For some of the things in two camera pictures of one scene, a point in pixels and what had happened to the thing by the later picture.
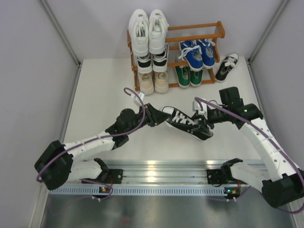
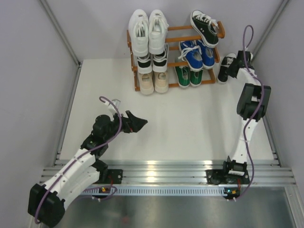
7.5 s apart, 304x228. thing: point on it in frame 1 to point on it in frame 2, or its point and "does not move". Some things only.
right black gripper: x=203 y=123 to x=230 y=73
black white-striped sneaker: x=160 y=61 does not move
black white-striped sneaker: x=144 y=64 does not move
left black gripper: x=155 y=117 to x=139 y=123
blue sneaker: x=192 y=54 does not move
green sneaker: x=196 y=78 does not move
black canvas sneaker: x=196 y=126 to x=205 y=27
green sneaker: x=183 y=76 does not move
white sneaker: x=138 y=27 does not move
